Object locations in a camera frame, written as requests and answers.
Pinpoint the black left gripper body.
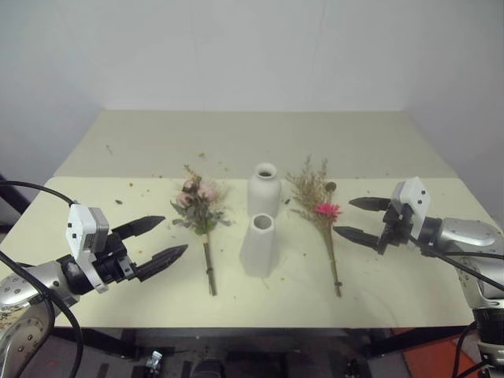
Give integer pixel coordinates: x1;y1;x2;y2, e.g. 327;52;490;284
92;231;139;286

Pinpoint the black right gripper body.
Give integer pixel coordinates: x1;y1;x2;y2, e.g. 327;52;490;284
376;202;413;256

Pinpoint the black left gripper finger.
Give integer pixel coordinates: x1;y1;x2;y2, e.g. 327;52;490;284
111;215;167;243
135;243;190;283

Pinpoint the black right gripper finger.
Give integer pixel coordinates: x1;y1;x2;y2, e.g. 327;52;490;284
332;225;383;250
348;196;391;213

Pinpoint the white tapered ceramic vase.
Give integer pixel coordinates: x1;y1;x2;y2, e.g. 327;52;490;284
239;213;284;278

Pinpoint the white bottle-shaped ceramic vase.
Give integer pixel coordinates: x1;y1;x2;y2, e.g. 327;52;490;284
246;162;284;220

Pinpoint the dried bouquet with magenta daisy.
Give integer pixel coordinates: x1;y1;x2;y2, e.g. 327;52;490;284
284;154;345;298

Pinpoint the pale pink rose bouquet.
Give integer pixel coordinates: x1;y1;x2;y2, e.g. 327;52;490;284
169;164;234;297

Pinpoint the dark rounded shape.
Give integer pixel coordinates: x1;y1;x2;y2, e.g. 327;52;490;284
191;358;226;378

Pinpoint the orange floor mat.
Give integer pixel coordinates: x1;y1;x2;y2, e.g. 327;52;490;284
404;337;484;378

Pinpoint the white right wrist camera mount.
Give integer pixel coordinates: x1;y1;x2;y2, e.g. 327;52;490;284
390;176;432;242

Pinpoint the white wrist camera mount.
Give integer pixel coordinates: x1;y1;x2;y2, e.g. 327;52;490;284
65;203;110;294
390;176;432;242

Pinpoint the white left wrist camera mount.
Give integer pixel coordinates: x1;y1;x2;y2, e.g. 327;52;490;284
65;203;110;294

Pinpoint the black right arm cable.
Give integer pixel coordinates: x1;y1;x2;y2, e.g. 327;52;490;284
408;234;504;378

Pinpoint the black table frame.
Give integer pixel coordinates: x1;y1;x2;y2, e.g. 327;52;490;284
50;324;480;378

